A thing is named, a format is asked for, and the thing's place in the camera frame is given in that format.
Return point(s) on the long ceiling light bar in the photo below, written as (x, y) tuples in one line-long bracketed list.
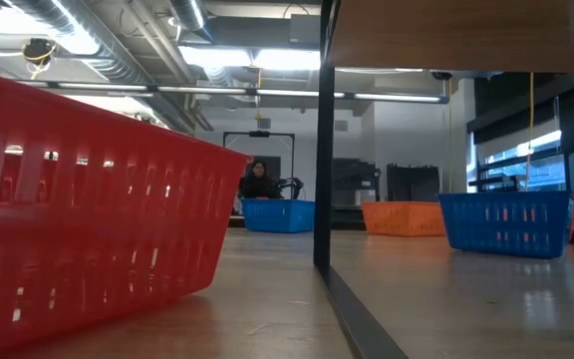
[(202, 90)]

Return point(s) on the grey wall vent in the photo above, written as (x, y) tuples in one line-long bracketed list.
[(341, 125)]

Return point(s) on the black dome ceiling camera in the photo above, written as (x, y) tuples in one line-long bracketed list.
[(441, 76)]

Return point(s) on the black background camera gantry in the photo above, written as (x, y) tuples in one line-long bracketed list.
[(259, 133)]

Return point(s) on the black aluminium table frame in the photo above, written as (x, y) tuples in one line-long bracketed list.
[(234, 222)]

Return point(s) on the round black ceiling device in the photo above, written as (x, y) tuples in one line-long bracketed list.
[(38, 50)]

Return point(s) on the blue plastic basket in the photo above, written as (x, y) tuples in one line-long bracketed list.
[(277, 215), (506, 224)]

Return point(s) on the bright ceiling light panel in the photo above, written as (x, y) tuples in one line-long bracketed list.
[(227, 57)]

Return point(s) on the hanging grey box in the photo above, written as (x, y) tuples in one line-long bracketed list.
[(263, 122)]

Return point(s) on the small silver ventilation duct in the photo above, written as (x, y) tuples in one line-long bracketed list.
[(190, 12)]

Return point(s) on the window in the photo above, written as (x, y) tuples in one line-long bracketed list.
[(546, 174)]

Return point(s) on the black equipment rack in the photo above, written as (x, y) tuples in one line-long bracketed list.
[(357, 174)]

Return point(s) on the black slatted crate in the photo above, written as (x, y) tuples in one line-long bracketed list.
[(411, 184)]

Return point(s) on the large silver ventilation duct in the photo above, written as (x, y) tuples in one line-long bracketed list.
[(117, 70)]

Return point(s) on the black background robot arm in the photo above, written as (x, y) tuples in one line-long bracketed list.
[(292, 183)]

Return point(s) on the grey rectangular ceiling duct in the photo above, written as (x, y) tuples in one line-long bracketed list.
[(247, 30)]

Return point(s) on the person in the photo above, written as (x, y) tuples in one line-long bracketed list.
[(258, 187)]

